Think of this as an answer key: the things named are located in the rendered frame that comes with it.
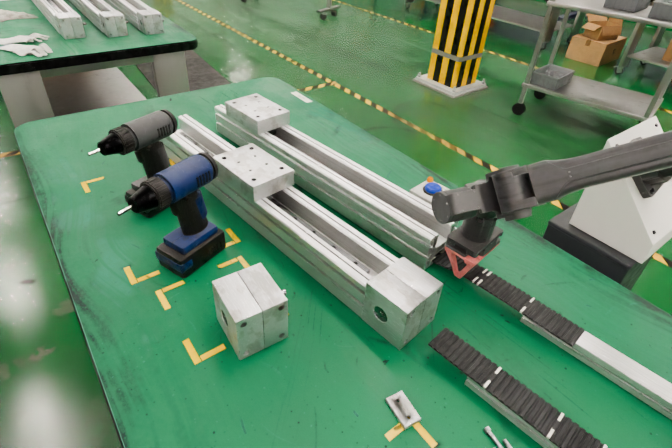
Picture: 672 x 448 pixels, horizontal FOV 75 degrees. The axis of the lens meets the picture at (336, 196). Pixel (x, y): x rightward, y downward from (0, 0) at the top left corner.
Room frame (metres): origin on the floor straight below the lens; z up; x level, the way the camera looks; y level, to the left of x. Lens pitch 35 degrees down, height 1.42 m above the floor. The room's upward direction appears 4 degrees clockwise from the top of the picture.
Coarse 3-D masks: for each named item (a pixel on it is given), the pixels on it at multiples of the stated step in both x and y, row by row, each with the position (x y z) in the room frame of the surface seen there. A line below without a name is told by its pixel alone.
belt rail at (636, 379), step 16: (528, 320) 0.54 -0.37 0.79; (544, 336) 0.52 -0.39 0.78; (592, 336) 0.50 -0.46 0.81; (576, 352) 0.48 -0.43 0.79; (592, 352) 0.47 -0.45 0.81; (608, 352) 0.47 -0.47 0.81; (608, 368) 0.44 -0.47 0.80; (624, 368) 0.44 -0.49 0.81; (640, 368) 0.44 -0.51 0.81; (624, 384) 0.42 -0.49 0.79; (640, 384) 0.41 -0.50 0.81; (656, 384) 0.41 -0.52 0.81; (656, 400) 0.39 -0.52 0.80
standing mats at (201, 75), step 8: (192, 56) 4.21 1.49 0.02; (136, 64) 3.91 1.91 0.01; (144, 64) 3.90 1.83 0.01; (192, 64) 3.99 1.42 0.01; (200, 64) 4.00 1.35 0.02; (208, 64) 4.04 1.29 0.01; (144, 72) 3.71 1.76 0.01; (152, 72) 3.71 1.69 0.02; (192, 72) 3.78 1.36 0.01; (200, 72) 3.79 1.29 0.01; (208, 72) 3.81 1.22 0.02; (216, 72) 3.83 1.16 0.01; (152, 80) 3.53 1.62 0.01; (192, 80) 3.59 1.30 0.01; (200, 80) 3.60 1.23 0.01; (208, 80) 3.62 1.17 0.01; (216, 80) 3.63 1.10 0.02; (224, 80) 3.64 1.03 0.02; (192, 88) 3.41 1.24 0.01; (200, 88) 3.43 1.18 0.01
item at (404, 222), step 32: (224, 128) 1.19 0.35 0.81; (288, 128) 1.11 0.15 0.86; (288, 160) 0.97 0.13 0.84; (320, 160) 1.00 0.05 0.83; (320, 192) 0.89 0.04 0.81; (352, 192) 0.82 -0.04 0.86; (384, 192) 0.84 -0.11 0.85; (384, 224) 0.75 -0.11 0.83; (416, 224) 0.71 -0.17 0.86; (448, 224) 0.72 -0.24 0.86; (416, 256) 0.68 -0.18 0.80
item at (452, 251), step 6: (450, 246) 0.63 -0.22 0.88; (456, 246) 0.63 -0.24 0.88; (450, 252) 0.63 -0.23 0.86; (456, 252) 0.62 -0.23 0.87; (462, 252) 0.62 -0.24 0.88; (450, 258) 0.64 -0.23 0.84; (462, 258) 0.61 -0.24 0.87; (468, 258) 0.61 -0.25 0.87; (474, 258) 0.61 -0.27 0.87; (456, 264) 0.64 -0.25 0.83; (468, 264) 0.61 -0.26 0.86; (474, 264) 0.60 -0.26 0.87; (456, 270) 0.63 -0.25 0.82; (462, 270) 0.62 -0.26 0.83; (468, 270) 0.61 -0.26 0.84; (456, 276) 0.63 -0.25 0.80; (462, 276) 0.63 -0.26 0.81
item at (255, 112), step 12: (252, 96) 1.22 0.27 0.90; (228, 108) 1.15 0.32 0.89; (240, 108) 1.13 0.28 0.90; (252, 108) 1.13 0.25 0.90; (264, 108) 1.14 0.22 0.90; (276, 108) 1.15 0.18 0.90; (240, 120) 1.11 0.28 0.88; (252, 120) 1.07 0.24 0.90; (264, 120) 1.07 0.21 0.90; (276, 120) 1.10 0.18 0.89; (288, 120) 1.13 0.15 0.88
